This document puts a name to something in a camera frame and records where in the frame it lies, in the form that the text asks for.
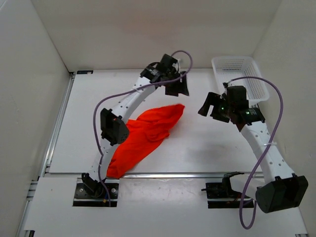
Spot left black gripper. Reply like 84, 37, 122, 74
163, 71, 188, 97

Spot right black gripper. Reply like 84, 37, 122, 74
197, 92, 234, 123

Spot orange shorts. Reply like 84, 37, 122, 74
107, 104, 185, 179

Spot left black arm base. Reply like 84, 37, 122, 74
73, 181, 119, 207

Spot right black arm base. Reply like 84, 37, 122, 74
201, 171, 244, 209

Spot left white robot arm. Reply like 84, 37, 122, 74
81, 54, 190, 199

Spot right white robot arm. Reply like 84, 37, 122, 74
198, 85, 308, 213

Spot white plastic basket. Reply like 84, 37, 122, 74
211, 56, 270, 106

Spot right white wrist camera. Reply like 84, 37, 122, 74
223, 81, 235, 95

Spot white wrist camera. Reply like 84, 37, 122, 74
176, 58, 182, 72
223, 81, 235, 95

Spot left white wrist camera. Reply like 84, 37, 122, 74
176, 58, 182, 72

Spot aluminium table rail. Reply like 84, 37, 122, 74
122, 172, 225, 179

